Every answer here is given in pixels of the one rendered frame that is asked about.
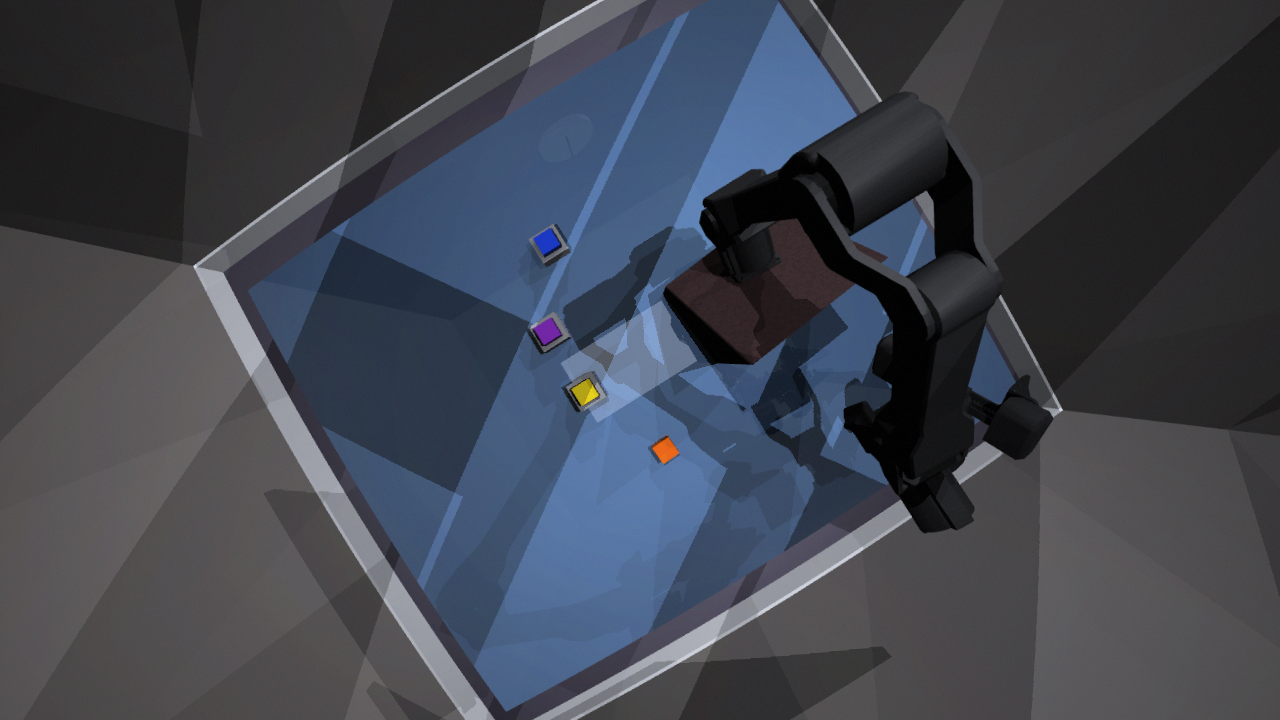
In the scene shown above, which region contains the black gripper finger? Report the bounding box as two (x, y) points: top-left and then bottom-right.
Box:
(1002, 375), (1039, 406)

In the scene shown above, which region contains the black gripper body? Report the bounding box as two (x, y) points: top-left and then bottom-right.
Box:
(872, 333), (1053, 460)

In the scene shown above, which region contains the orange block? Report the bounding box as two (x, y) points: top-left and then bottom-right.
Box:
(652, 436), (678, 464)

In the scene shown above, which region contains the blue button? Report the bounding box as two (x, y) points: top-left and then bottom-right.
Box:
(529, 224), (571, 266)

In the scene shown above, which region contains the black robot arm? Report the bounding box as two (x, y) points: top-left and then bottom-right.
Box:
(699, 91), (1004, 533)

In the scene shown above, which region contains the yellow button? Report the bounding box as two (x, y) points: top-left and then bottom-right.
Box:
(566, 372), (607, 413)

